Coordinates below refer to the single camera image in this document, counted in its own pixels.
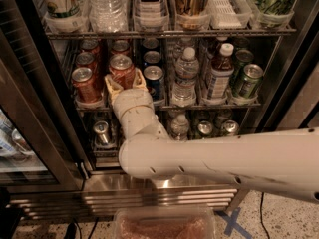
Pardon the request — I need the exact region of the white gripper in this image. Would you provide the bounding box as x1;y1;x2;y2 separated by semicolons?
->
105;68;154;119

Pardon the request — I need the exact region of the red coke can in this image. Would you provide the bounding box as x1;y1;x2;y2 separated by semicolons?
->
72;67;102;103
111;40;131;57
109;54;135;89
75;52;99;72

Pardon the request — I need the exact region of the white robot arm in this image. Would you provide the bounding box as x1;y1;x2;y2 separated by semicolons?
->
105;69;319;203

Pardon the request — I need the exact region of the blue pepsi can front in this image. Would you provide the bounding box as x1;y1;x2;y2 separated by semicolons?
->
144;66;163;101

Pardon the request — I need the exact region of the blue pepsi can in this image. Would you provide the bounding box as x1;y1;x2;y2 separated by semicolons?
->
143;51;162;67
144;66;163;101

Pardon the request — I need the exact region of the blue pepsi can middle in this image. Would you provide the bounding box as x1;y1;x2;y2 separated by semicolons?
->
143;51;162;67

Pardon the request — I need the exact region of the red coke can left front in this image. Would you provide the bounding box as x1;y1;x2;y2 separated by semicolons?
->
72;67;102;103

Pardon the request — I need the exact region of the red coke can left middle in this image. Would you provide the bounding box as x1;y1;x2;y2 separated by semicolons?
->
75;52;99;72

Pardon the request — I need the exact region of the silver can bottom left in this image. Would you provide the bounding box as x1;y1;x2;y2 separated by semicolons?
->
93;120;111;145

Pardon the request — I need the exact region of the clear water bottle middle shelf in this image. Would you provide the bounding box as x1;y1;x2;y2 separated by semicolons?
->
172;47;199;102

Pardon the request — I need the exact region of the water bottle bottom shelf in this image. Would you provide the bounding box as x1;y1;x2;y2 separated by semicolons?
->
170;114;189;140

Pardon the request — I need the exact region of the white label bottle top shelf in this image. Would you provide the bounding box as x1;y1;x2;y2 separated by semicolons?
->
135;0;165;18

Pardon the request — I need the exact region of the large water bottle top shelf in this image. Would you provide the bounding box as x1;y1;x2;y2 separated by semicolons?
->
89;0;128;33

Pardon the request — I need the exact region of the green can bottom shelf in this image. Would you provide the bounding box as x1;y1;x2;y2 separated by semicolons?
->
195;120;213;139

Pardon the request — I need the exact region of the stainless steel fridge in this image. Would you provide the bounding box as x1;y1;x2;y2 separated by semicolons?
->
0;0;319;220

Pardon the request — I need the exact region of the glass fridge door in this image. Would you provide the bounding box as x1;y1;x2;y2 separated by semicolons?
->
0;31;83;194

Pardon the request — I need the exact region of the green can bottom right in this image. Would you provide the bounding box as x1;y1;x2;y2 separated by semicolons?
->
220;119;239;136

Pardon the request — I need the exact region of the green can right middle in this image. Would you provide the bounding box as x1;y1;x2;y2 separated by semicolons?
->
233;49;254;75

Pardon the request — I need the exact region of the green can right front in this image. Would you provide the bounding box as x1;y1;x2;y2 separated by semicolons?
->
232;64;263;99

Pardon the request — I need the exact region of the brown tea bottle white cap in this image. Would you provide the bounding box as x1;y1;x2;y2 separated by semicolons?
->
204;43;234;100

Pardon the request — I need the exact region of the empty white plastic tray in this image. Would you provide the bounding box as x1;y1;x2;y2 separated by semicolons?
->
208;0;252;30

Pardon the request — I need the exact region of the clear plastic bin on floor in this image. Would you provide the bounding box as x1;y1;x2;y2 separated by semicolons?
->
112;205;216;239

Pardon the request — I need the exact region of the blue tape cross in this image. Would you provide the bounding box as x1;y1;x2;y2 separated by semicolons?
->
217;207;252;239

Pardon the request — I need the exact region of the black power cable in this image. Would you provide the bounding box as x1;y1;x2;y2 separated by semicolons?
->
259;192;272;239

